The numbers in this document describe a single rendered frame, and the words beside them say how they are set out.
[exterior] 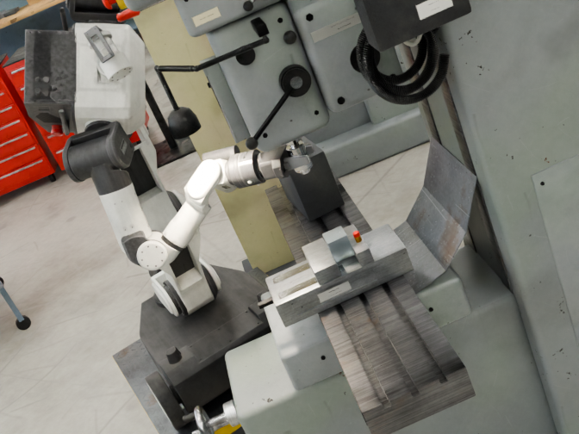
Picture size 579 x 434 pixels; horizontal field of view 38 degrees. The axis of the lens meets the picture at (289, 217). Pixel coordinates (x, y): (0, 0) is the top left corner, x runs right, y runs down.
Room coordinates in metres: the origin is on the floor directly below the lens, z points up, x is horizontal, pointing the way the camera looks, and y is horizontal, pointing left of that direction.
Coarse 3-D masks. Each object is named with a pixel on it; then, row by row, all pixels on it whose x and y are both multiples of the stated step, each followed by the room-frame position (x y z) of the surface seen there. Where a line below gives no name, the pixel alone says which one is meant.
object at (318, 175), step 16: (304, 144) 2.30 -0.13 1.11; (320, 160) 2.23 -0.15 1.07; (304, 176) 2.22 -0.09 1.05; (320, 176) 2.22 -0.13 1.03; (288, 192) 2.36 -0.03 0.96; (304, 192) 2.21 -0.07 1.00; (320, 192) 2.22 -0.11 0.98; (336, 192) 2.23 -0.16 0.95; (304, 208) 2.21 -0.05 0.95; (320, 208) 2.22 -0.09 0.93
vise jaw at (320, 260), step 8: (320, 240) 1.88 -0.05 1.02; (304, 248) 1.87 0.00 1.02; (312, 248) 1.86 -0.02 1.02; (320, 248) 1.84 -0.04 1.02; (312, 256) 1.82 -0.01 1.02; (320, 256) 1.80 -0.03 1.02; (328, 256) 1.79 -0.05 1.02; (312, 264) 1.78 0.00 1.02; (320, 264) 1.76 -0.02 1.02; (328, 264) 1.75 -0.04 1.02; (336, 264) 1.74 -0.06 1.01; (320, 272) 1.74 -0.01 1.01; (328, 272) 1.74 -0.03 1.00; (336, 272) 1.74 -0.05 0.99; (320, 280) 1.74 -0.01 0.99; (328, 280) 1.74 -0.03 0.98
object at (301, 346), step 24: (432, 288) 1.76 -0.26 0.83; (456, 288) 1.75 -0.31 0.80; (432, 312) 1.75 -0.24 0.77; (456, 312) 1.75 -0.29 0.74; (288, 336) 1.82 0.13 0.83; (312, 336) 1.78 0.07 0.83; (288, 360) 1.74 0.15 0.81; (312, 360) 1.74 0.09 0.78; (336, 360) 1.74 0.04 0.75; (312, 384) 1.75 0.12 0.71
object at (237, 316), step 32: (224, 288) 2.67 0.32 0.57; (256, 288) 2.57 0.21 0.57; (160, 320) 2.64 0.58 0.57; (192, 320) 2.55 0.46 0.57; (224, 320) 2.46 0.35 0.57; (256, 320) 2.34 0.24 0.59; (160, 352) 2.44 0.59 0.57; (192, 352) 2.32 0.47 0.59; (224, 352) 2.26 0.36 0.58; (192, 384) 2.22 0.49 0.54; (224, 384) 2.24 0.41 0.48
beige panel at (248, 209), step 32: (160, 32) 3.63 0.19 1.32; (160, 64) 3.63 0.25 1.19; (192, 64) 3.63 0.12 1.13; (192, 96) 3.63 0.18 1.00; (224, 128) 3.63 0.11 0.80; (224, 192) 3.63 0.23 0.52; (256, 192) 3.63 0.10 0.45; (256, 224) 3.63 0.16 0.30; (256, 256) 3.63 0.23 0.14; (288, 256) 3.63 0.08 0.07
